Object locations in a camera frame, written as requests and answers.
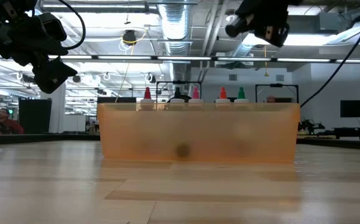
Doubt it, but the pink-capped food coloring bottle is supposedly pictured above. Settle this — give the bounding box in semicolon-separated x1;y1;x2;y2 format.
188;86;204;105

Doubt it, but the black ceiling device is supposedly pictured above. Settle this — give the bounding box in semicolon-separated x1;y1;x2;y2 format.
122;29;137;47

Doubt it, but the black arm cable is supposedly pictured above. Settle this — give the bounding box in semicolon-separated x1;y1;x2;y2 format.
57;0;86;51
300;0;360;108

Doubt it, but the black-capped food coloring bottle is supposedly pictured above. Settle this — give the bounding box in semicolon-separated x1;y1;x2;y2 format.
170;86;185;105

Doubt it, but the black cabinet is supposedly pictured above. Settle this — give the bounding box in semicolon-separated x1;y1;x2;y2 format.
18;98;53;135

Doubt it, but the black background desk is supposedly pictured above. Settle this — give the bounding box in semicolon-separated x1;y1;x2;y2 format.
318;105;360;141

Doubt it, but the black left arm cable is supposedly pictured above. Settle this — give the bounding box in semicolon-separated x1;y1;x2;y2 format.
57;0;86;51

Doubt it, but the small black background robot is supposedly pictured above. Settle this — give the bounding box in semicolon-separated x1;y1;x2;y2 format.
297;119;326;136

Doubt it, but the translucent orange plastic tray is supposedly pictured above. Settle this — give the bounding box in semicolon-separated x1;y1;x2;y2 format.
96;102;302;164

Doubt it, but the orange-capped food coloring bottle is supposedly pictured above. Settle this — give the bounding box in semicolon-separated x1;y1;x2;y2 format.
215;86;231;105

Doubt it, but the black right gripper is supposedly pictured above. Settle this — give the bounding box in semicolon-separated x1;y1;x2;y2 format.
234;0;304;49

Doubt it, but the black background rig frame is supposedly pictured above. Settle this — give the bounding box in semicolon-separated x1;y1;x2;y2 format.
155;80;203;105
255;83;300;105

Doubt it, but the red-capped food coloring bottle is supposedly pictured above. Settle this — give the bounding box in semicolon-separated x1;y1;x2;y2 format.
140;86;155;112

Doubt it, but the silver ventilation duct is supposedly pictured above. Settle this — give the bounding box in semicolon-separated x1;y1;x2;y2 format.
158;2;190;57

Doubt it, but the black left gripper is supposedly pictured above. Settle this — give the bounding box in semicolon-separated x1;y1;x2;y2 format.
0;0;78;95

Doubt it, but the green-capped food coloring bottle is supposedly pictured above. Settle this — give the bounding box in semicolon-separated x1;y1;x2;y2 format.
233;86;250;105

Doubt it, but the black background monitor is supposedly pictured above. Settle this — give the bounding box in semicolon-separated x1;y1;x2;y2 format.
340;100;360;118

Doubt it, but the long ceiling light bar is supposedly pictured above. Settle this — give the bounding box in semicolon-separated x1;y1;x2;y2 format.
0;55;360;64

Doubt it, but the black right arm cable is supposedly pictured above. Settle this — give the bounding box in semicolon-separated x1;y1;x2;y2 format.
300;0;360;108

